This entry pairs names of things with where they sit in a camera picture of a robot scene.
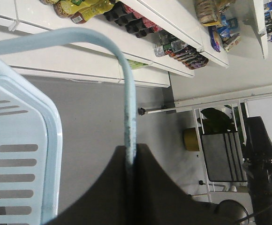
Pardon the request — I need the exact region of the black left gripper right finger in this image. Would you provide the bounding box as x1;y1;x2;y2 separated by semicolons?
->
133;144;234;225

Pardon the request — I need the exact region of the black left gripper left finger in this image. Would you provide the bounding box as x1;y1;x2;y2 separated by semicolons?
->
47;146;126;225

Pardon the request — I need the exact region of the light blue plastic basket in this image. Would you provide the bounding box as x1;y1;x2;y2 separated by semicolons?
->
0;28;136;225

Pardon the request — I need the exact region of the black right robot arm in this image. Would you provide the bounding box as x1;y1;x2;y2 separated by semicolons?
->
243;116;272;225

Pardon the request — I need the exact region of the grey fabric pocket organizer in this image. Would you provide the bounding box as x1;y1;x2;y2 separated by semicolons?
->
201;132;247;182

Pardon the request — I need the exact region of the green potted plant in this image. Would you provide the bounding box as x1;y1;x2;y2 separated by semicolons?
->
196;105;242;135

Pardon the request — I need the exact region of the white rolling whiteboard stand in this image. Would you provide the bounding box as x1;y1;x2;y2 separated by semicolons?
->
137;88;272;203

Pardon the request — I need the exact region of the blue white snack bag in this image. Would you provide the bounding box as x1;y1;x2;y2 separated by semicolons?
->
208;26;220;53

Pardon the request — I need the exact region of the blue cookie package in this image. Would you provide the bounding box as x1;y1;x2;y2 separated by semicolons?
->
217;15;241;52

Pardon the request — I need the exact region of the white metal shelf unit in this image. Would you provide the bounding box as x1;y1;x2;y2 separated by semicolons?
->
0;0;270;89

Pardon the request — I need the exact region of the yellow lemon tea bottle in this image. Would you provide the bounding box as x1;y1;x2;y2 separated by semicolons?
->
53;0;91;18
70;0;116;24

